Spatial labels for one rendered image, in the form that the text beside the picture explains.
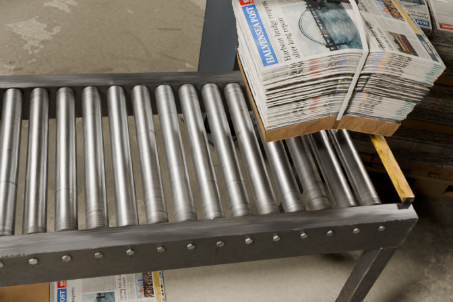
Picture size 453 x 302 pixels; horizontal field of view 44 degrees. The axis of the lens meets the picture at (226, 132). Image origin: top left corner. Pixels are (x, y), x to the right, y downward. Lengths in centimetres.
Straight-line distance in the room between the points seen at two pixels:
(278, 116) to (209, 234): 30
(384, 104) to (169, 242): 56
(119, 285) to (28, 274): 82
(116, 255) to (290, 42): 58
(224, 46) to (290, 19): 101
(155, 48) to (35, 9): 69
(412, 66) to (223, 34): 109
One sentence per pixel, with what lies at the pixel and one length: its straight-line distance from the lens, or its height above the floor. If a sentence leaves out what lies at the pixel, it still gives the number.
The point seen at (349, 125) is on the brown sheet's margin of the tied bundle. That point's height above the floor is 96.
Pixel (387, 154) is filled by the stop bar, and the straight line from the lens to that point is 149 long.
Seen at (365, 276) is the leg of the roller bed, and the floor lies 54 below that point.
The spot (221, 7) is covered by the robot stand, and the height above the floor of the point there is 65.
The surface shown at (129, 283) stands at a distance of 207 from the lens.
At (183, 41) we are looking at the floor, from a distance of 303.
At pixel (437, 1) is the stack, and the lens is 218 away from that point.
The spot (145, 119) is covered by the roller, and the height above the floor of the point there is 80.
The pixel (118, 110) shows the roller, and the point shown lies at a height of 80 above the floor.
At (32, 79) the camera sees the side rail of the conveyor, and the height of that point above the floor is 80.
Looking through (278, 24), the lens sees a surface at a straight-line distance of 120.
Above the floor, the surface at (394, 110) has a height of 100.
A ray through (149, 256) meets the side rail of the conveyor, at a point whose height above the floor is 75.
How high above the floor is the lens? 182
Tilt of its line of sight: 45 degrees down
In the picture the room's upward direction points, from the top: 11 degrees clockwise
